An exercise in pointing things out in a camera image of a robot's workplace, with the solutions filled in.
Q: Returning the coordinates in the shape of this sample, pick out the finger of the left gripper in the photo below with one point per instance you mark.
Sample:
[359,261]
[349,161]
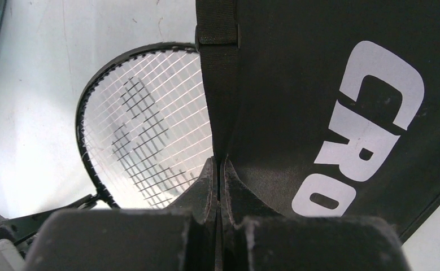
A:
[19,229]

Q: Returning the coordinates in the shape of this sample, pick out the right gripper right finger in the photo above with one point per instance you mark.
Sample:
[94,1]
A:
[236,202]

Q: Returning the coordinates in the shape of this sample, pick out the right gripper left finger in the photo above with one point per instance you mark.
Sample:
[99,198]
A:
[199,204]

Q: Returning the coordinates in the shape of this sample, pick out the black racket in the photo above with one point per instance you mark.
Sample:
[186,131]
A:
[142,126]

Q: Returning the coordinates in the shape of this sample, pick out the black racket bag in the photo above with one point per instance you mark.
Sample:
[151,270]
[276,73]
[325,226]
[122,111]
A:
[327,108]

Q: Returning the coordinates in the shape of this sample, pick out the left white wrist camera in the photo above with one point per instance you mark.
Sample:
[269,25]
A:
[10,258]

